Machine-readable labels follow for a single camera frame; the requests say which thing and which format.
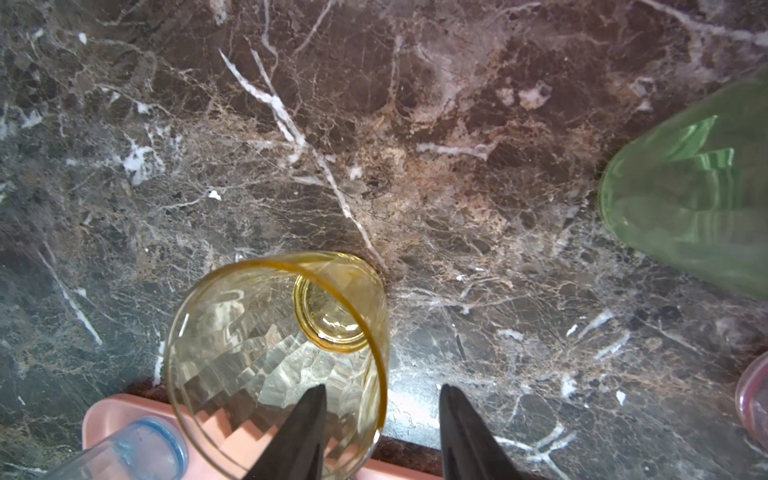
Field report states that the clear blue tall glass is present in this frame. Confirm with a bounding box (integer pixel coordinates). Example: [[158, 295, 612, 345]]
[[43, 416, 189, 480]]

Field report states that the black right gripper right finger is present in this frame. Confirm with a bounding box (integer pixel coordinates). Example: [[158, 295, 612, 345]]
[[439, 384, 523, 480]]

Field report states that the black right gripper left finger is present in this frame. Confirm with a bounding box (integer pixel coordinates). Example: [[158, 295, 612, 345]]
[[244, 385, 327, 480]]

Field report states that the pink clear glass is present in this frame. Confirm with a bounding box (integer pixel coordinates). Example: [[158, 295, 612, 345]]
[[735, 352, 768, 449]]

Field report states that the green right glass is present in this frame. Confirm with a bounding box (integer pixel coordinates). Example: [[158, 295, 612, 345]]
[[598, 69, 767, 300]]

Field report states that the short yellow glass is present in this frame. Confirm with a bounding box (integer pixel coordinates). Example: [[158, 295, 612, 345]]
[[164, 251, 390, 479]]

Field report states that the pink tray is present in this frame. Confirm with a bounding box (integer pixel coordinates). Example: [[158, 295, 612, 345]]
[[82, 394, 433, 479]]

